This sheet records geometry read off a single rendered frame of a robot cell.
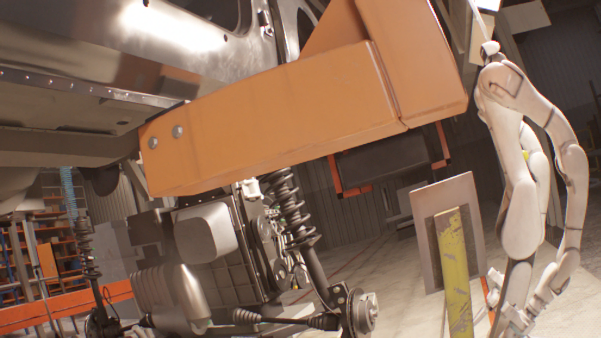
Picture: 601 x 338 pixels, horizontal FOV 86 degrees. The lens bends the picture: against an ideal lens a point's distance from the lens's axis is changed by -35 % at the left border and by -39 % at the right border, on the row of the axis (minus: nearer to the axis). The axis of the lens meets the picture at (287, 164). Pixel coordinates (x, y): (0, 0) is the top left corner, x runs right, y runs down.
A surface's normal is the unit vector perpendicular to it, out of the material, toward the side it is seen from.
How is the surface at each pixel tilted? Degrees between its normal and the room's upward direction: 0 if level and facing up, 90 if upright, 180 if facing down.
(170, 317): 73
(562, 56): 90
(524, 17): 90
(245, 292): 90
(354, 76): 90
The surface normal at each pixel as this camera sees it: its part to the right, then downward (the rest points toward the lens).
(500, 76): -0.65, -0.19
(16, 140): 0.93, -0.14
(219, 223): 0.71, -0.26
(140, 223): -0.39, -0.18
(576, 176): -0.29, 0.23
